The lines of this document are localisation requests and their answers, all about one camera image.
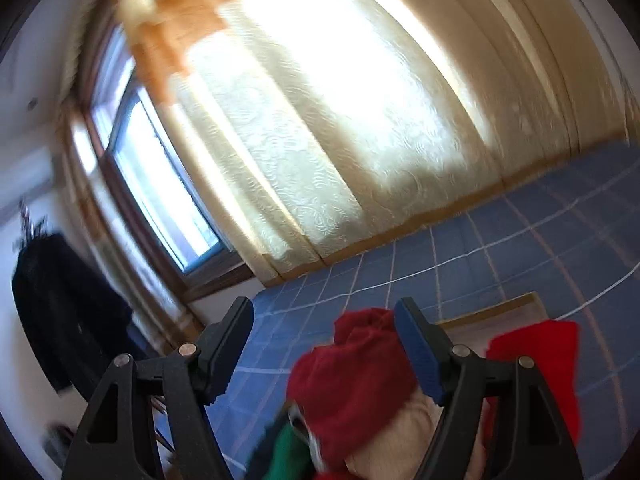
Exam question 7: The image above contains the wooden coat rack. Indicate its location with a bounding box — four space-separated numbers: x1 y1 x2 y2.
12 199 177 456

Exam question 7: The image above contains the beige white underwear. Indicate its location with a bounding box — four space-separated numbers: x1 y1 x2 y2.
344 383 490 480

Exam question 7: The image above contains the blue plaid table cloth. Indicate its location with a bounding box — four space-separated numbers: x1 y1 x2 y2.
196 143 639 479

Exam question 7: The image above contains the dark navy hanging coat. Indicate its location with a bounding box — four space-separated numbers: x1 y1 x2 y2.
10 231 151 396

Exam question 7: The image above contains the window with brown frame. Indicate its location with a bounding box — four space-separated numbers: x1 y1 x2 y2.
85 22 254 302

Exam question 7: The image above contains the green black striped underwear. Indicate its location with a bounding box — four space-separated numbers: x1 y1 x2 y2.
244 412 317 480

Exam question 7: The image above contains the beige patterned curtain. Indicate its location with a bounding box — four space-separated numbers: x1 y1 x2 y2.
116 0 639 285

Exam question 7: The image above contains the yellow cardboard tray box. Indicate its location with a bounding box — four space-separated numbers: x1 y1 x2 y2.
438 292 549 356

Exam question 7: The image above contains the bright red underwear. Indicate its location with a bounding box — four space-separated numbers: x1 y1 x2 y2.
485 320 582 451

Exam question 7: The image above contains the dark red garment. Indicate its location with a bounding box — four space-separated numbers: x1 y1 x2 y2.
286 308 418 470

